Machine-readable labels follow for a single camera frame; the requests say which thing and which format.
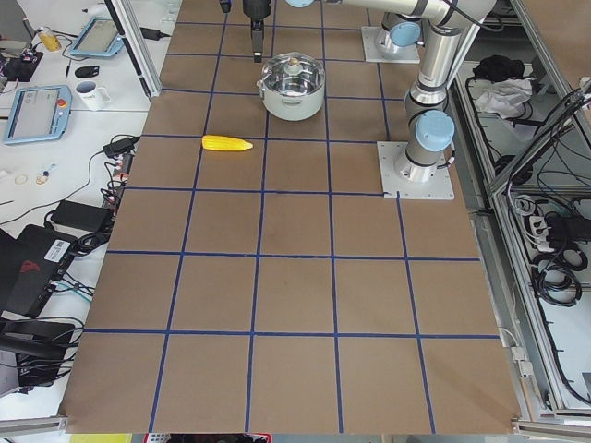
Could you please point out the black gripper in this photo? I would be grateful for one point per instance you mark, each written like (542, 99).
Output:
(255, 8)

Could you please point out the yellow corn cob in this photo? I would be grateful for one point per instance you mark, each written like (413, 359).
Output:
(224, 143)

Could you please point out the white cooking pot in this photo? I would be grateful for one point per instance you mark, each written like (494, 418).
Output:
(292, 108)

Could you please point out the black adapter far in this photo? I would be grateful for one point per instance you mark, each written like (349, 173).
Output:
(153, 34)

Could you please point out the blue teach pendant far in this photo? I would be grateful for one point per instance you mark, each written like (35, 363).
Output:
(99, 38)

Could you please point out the blue teach pendant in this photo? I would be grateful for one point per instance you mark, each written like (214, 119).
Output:
(99, 38)
(38, 114)

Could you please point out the white mug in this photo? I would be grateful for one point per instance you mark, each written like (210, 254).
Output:
(94, 96)

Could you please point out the black computer mouse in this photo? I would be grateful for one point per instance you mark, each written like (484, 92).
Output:
(87, 71)

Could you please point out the black power adapter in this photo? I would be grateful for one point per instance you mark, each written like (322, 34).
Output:
(120, 146)

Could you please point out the power strip with plugs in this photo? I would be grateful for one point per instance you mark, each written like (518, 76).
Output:
(118, 169)

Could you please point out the yellow drink bottle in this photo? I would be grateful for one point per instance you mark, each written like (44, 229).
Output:
(49, 39)

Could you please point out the blue teach pendant near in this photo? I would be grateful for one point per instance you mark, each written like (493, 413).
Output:
(38, 114)

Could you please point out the black cloth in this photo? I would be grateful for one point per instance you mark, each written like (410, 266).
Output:
(497, 68)

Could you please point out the crumpled white cloth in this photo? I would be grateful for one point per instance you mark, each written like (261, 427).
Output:
(506, 98)

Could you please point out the large black power brick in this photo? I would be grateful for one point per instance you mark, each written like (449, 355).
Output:
(81, 216)

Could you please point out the black laptop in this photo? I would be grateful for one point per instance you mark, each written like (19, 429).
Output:
(31, 265)

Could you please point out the white power strip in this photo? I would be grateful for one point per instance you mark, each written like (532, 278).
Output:
(540, 231)

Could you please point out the aluminium frame post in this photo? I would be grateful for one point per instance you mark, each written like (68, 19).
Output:
(122, 13)

